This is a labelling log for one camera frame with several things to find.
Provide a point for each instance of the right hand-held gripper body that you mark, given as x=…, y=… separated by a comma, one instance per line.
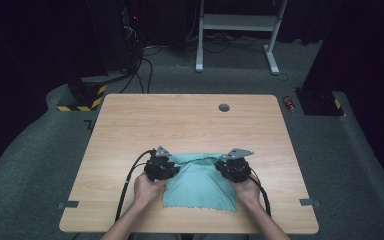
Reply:
x=236, y=170

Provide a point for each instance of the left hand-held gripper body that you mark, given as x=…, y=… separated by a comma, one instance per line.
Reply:
x=158, y=168

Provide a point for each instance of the teal cloth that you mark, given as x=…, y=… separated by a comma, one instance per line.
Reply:
x=200, y=186

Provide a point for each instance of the person's left hand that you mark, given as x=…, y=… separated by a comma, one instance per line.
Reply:
x=148, y=191

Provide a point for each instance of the person's right hand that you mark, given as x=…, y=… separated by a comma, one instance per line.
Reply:
x=246, y=195

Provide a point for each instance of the grey tape strip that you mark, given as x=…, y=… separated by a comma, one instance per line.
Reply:
x=68, y=204
x=310, y=202

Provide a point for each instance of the black tape floor mark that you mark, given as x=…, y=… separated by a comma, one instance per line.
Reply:
x=90, y=125

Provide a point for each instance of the red can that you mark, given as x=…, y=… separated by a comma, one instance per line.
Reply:
x=289, y=103

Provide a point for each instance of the black yellow striped stand base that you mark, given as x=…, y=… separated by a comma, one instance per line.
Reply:
x=88, y=96

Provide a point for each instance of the black stand base yellow mark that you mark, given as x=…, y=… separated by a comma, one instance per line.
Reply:
x=318, y=103

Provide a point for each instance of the dark computer tower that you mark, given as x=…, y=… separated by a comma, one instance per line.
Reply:
x=131, y=30

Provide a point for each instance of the white metal desk frame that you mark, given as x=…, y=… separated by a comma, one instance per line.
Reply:
x=236, y=22

